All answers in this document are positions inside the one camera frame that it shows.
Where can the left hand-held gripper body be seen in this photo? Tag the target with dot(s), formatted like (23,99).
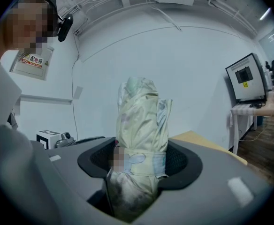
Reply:
(48,139)

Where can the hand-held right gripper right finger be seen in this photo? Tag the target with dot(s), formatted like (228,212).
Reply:
(209,184)

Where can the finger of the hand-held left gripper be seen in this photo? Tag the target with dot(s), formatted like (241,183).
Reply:
(90,139)

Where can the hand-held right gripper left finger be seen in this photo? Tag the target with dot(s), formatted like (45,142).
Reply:
(64,172)

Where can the pale yellow umbrella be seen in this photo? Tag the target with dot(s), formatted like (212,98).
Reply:
(139,125)

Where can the person's white shirt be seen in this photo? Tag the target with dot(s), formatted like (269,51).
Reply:
(5,149)

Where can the wooden table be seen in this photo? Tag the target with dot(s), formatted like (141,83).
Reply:
(198,138)

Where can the cloth-covered side table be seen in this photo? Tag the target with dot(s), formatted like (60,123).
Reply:
(256,112)

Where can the white-backed monitor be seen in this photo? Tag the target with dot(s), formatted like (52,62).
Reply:
(247,78)

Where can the person's head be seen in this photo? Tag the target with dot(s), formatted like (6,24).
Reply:
(22,24)

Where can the white ceiling pipes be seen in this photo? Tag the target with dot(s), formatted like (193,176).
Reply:
(230,13)

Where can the ceiling strip light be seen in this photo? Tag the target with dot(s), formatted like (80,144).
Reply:
(265,14)

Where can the white wall electrical box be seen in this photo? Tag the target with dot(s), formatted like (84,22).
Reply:
(31,64)

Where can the black head-mounted camera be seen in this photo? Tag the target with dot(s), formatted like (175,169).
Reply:
(65,27)

